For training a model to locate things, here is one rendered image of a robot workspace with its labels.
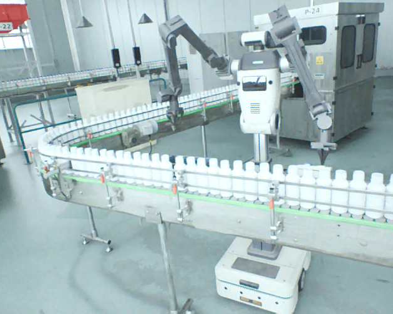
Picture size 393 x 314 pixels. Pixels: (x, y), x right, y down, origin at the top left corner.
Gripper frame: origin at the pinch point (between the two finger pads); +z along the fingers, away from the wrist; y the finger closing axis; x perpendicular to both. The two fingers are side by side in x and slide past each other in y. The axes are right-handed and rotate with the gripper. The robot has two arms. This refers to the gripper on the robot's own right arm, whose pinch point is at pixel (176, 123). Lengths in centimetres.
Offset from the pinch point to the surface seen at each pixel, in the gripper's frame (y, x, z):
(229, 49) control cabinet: -574, -222, -21
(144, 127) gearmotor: -57, -74, 21
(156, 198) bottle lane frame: 47, 15, 26
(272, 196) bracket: 52, 77, 13
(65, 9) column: -639, -825, -188
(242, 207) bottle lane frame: 46, 62, 23
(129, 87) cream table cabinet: -260, -267, 15
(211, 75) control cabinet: -507, -242, 28
